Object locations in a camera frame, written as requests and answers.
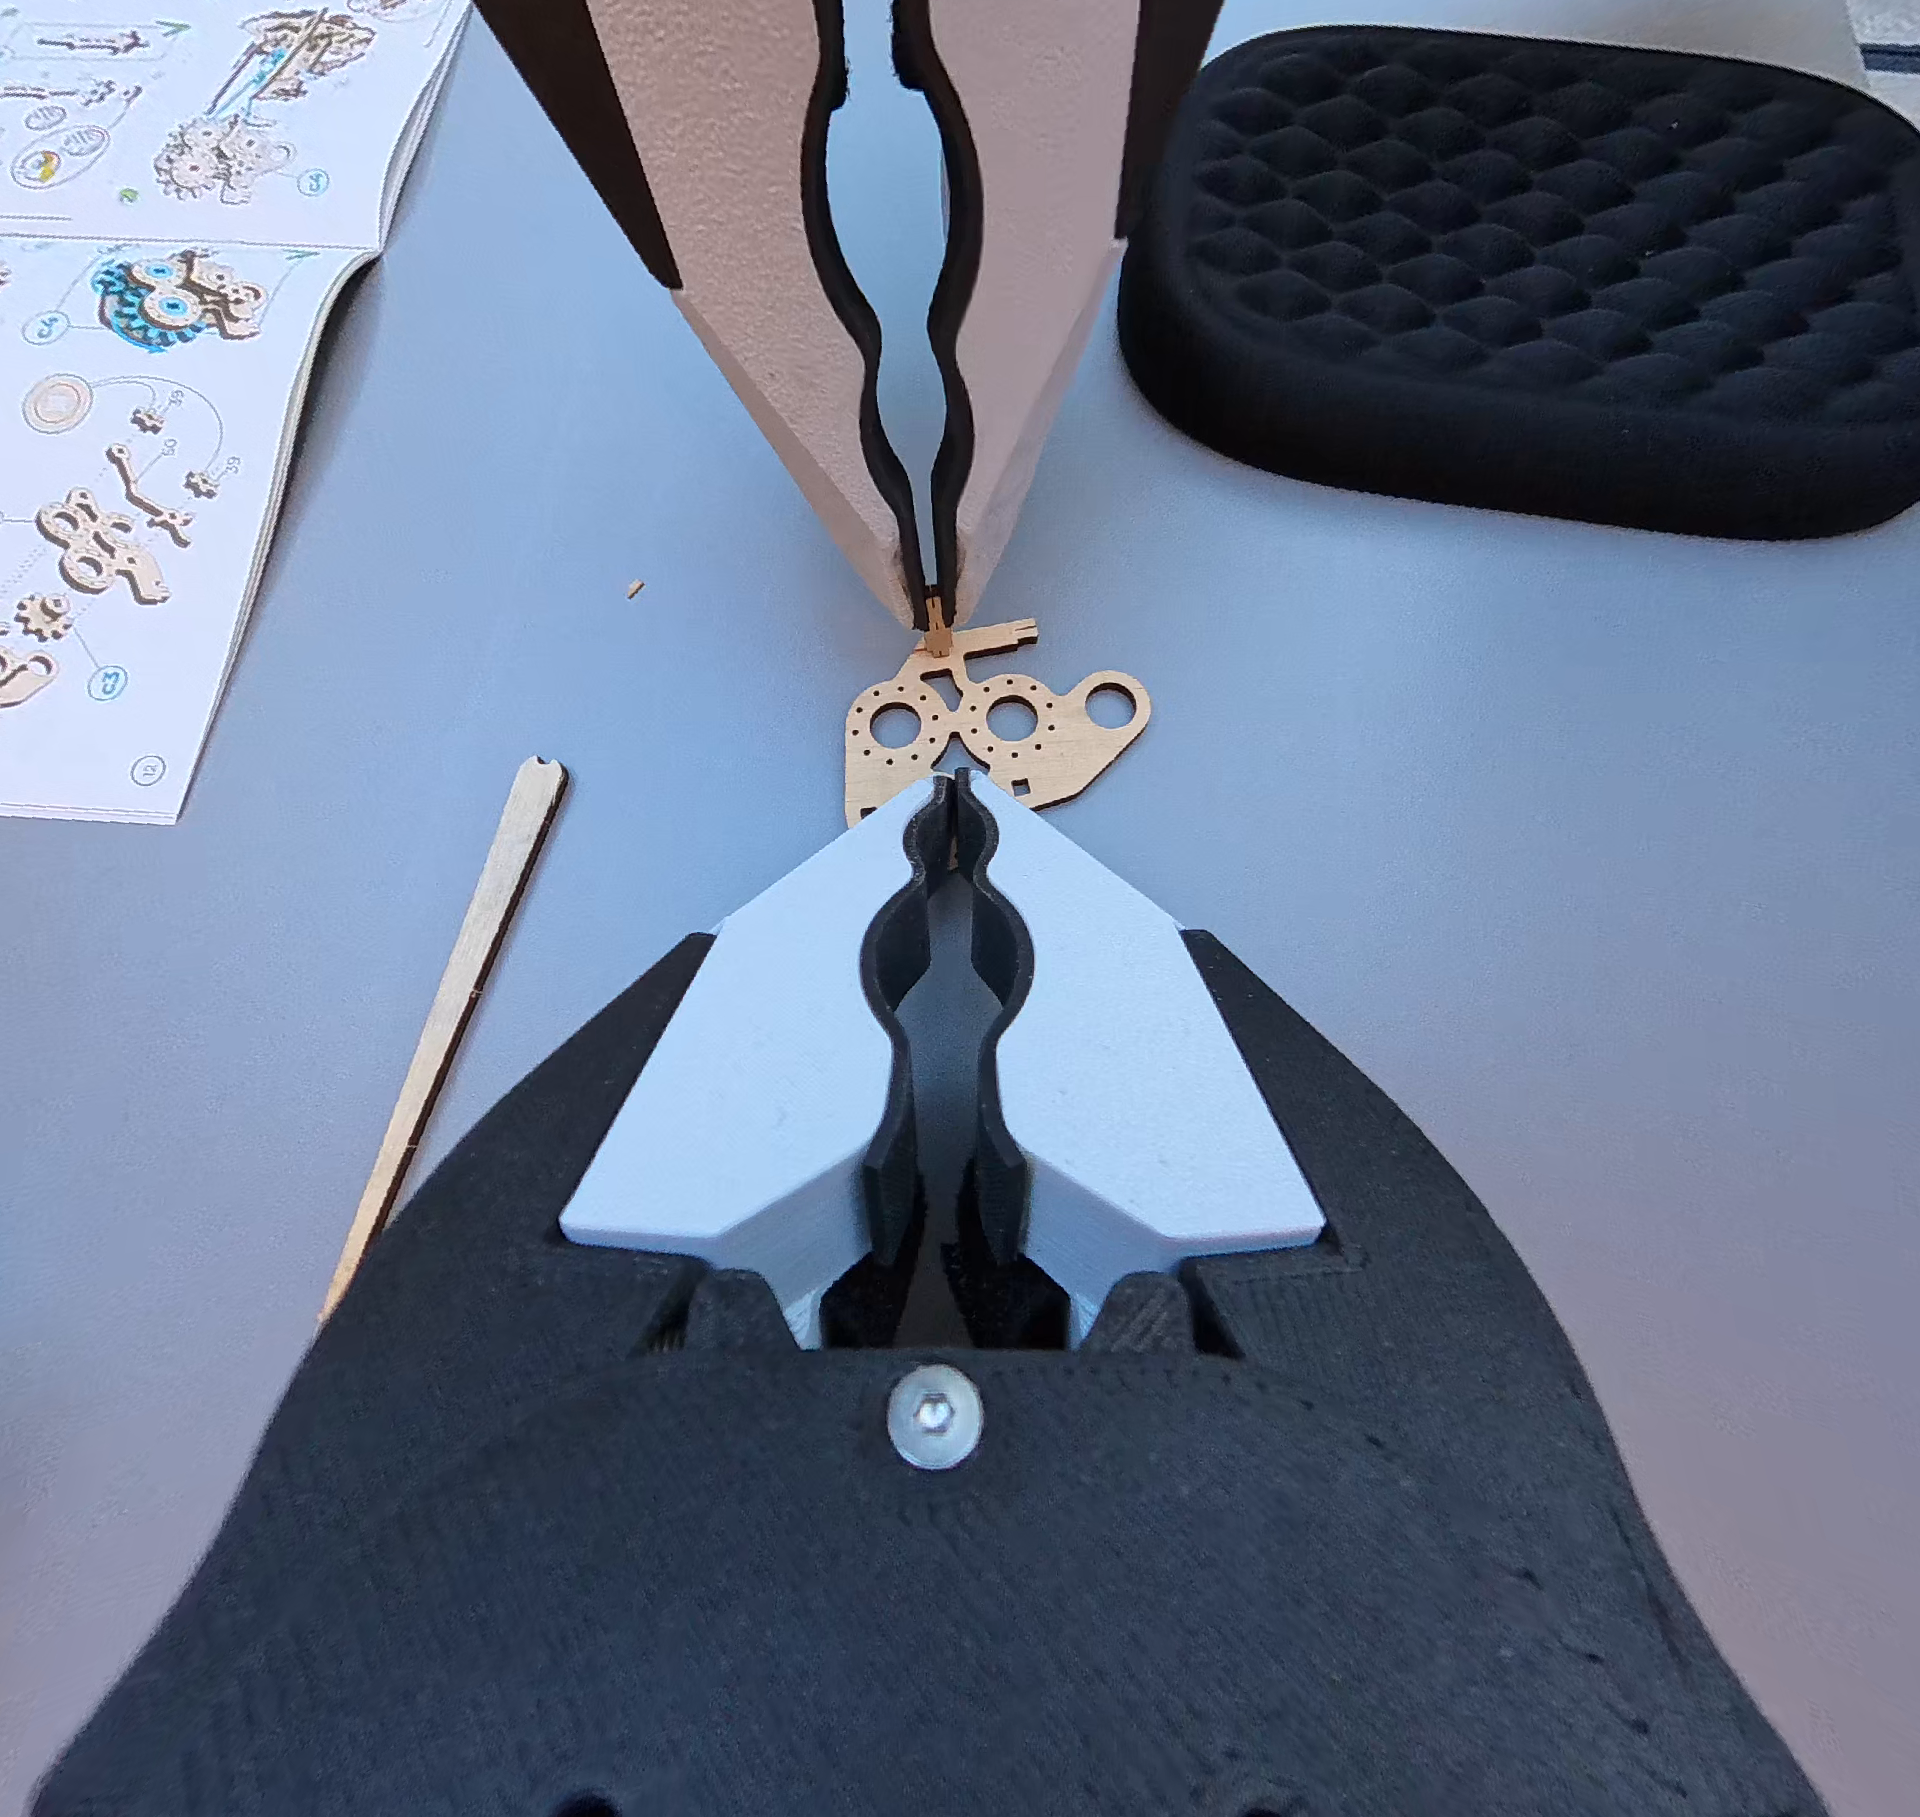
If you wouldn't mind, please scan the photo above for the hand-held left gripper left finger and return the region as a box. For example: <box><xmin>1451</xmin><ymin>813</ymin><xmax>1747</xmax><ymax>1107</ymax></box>
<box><xmin>560</xmin><ymin>776</ymin><xmax>963</xmax><ymax>1352</ymax></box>

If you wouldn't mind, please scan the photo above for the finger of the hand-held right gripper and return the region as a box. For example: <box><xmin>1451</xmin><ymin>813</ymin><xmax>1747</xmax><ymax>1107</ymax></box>
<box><xmin>892</xmin><ymin>0</ymin><xmax>1159</xmax><ymax>625</ymax></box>
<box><xmin>554</xmin><ymin>0</ymin><xmax>933</xmax><ymax>634</ymax></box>

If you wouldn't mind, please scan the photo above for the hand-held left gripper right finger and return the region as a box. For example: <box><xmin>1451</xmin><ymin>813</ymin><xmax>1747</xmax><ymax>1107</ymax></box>
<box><xmin>960</xmin><ymin>773</ymin><xmax>1333</xmax><ymax>1346</ymax></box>

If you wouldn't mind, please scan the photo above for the wooden plate with round holes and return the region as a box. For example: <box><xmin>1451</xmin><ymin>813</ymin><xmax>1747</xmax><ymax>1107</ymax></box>
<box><xmin>844</xmin><ymin>616</ymin><xmax>1154</xmax><ymax>836</ymax></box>

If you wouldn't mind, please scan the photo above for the grey desk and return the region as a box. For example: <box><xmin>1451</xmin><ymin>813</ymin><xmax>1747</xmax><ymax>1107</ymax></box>
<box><xmin>0</xmin><ymin>0</ymin><xmax>1920</xmax><ymax>1817</ymax></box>

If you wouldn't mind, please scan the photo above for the thin wooden stick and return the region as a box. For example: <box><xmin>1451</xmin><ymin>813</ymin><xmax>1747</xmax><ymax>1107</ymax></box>
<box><xmin>317</xmin><ymin>755</ymin><xmax>571</xmax><ymax>1327</ymax></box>

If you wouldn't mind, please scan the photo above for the wooden model instruction booklet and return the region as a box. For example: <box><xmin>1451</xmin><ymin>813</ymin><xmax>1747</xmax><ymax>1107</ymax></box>
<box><xmin>0</xmin><ymin>0</ymin><xmax>472</xmax><ymax>821</ymax></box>

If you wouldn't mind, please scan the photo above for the black honeycomb seat cushion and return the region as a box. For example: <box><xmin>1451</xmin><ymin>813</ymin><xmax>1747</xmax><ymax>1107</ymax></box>
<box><xmin>1118</xmin><ymin>23</ymin><xmax>1920</xmax><ymax>543</ymax></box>

